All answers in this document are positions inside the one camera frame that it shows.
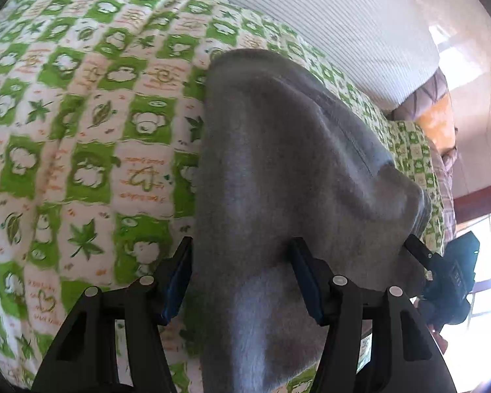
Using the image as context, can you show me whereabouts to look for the grey fleece pants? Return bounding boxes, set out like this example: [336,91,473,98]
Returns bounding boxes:
[186,50,431,392]

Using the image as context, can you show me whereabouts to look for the person's right hand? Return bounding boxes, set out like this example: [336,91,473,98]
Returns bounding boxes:
[427,325,449,355]

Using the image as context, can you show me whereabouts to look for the pink striped blanket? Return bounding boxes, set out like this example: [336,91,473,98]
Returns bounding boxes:
[427,139,458,244]

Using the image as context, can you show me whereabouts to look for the orange floral cushion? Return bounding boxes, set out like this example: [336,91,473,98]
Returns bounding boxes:
[415,92,457,155]

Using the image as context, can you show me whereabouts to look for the purple patterned cushion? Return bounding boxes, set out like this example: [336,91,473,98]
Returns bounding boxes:
[389,67,449,121]

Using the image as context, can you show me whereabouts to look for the white striped large pillow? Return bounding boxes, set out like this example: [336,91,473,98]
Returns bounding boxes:
[228,0,439,110]

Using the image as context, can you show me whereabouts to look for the green checkered bed quilt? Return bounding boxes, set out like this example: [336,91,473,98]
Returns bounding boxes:
[0,0,444,388]

